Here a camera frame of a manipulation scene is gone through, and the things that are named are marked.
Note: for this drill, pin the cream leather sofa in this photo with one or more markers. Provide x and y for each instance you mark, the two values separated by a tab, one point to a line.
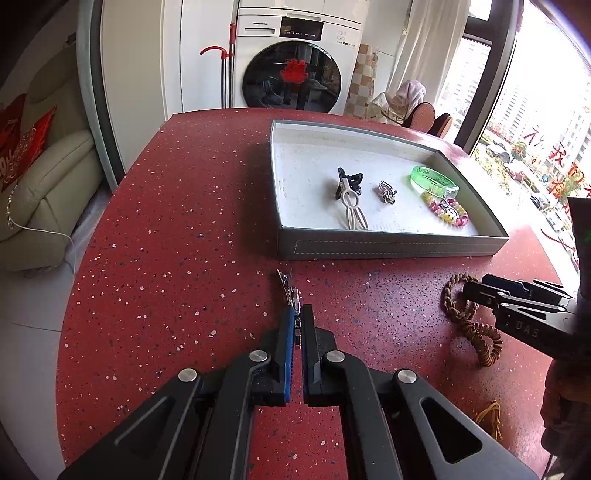
46	184

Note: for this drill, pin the red printed cushion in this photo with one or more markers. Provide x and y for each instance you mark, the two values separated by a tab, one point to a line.
13	115
32	141

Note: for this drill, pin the brown round chair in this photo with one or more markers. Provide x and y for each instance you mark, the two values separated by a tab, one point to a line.
443	125
420	117

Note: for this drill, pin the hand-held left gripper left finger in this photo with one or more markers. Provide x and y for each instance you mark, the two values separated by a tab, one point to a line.
288	360

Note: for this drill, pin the pale cloth on chair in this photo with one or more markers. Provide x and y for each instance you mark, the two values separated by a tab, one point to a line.
408	94

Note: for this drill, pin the white hair clip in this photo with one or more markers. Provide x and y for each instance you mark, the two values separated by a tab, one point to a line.
344	196

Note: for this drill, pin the silver heart charm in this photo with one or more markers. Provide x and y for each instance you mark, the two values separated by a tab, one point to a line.
445	203

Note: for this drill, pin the dark window frame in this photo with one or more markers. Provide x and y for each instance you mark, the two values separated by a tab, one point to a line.
494	69

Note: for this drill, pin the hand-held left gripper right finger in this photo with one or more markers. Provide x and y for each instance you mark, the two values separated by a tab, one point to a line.
308	360

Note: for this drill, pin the grey shallow cardboard box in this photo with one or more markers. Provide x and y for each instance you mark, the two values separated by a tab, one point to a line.
369	244

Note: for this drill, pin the white washing machine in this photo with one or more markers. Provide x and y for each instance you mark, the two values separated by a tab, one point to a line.
258	55

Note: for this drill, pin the white cabinet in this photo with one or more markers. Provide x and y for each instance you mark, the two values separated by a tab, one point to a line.
203	55

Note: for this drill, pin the silver hair clip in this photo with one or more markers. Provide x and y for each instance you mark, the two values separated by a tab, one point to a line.
387	191

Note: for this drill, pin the checkered beige bag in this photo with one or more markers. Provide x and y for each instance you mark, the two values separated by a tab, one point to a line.
362	74

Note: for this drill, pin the white curtain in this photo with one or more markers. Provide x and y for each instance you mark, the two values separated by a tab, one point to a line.
425	41

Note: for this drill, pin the metal hair clip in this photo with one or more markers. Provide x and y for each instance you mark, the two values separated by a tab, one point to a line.
291	295

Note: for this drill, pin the person's right forearm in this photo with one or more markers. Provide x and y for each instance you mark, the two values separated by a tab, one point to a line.
572	415

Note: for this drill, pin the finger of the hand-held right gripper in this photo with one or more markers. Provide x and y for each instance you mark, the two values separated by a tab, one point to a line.
480	294
512	284

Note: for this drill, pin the black claw hair clip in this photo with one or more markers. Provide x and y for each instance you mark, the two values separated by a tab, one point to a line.
348	177

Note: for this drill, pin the grey door frame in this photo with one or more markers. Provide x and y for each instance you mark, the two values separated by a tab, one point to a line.
94	92

